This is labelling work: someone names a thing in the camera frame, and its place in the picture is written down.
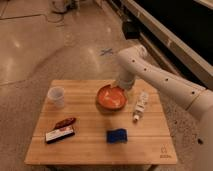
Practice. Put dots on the orange bowl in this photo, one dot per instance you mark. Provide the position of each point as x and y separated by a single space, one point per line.
111 98

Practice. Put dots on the black white board eraser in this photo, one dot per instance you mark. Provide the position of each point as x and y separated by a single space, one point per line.
58 134

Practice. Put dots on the white tube bottle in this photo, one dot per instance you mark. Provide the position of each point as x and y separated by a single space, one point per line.
140 106

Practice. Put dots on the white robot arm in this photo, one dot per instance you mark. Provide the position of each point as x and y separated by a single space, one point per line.
195 99

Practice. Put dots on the wooden table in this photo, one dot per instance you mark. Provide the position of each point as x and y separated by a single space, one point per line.
149 140

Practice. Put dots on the blue sponge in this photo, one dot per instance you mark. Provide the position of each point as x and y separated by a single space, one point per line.
115 136

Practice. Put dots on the white ceramic cup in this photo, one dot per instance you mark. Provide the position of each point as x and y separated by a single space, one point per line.
56 96

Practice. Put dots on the black box on floor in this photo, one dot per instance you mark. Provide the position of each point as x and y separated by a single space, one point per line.
130 31

